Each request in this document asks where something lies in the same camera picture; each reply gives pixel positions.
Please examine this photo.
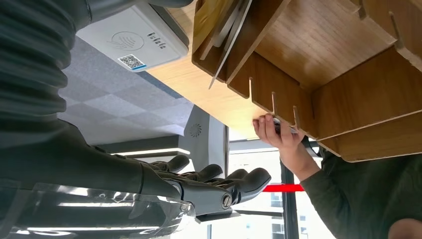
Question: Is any grey room key card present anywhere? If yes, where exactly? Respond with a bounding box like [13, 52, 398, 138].
[208, 0, 254, 90]
[211, 0, 246, 48]

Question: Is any black window frame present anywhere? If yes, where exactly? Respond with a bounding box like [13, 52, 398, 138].
[194, 138, 317, 239]

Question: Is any red barrier strip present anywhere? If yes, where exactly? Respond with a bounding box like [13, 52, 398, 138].
[262, 184, 306, 193]

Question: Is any grey card reader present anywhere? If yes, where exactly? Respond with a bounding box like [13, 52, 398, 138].
[76, 1, 191, 73]

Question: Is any light wood desk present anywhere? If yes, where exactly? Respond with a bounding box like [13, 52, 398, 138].
[146, 0, 268, 140]

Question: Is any person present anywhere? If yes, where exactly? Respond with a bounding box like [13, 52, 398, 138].
[252, 114, 422, 239]

